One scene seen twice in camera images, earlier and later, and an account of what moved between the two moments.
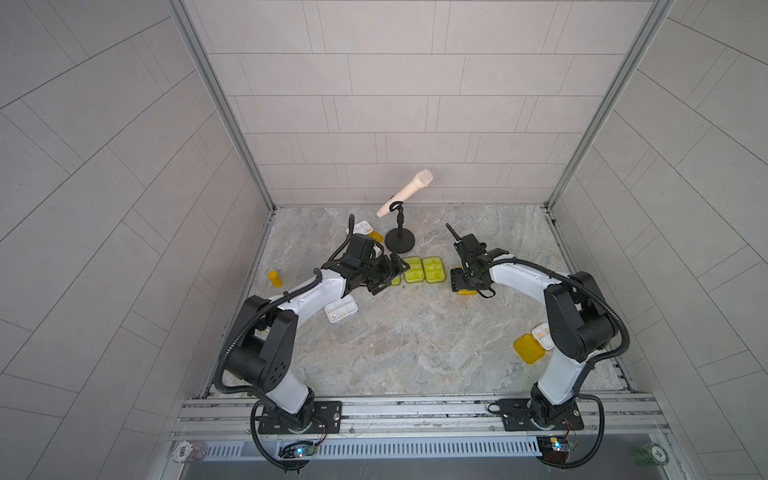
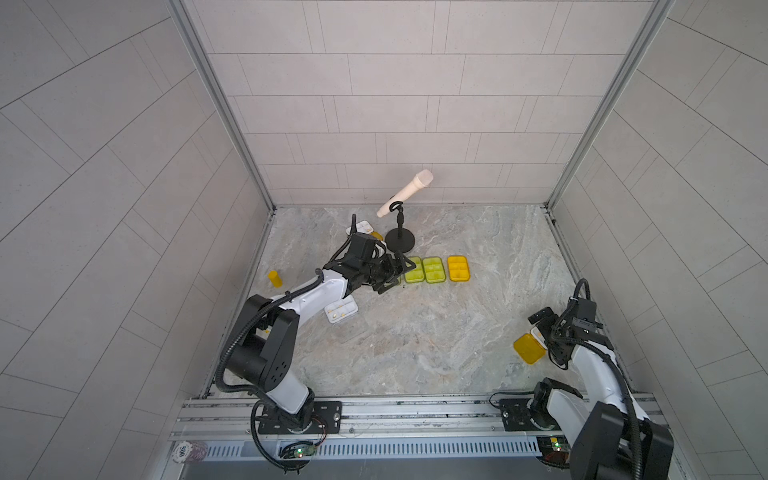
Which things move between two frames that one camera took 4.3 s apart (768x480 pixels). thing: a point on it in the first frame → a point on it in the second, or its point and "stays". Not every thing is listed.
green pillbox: [434, 270] stays
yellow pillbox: [531, 347] stays
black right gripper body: [465, 279] → [550, 330]
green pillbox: [415, 274] stays
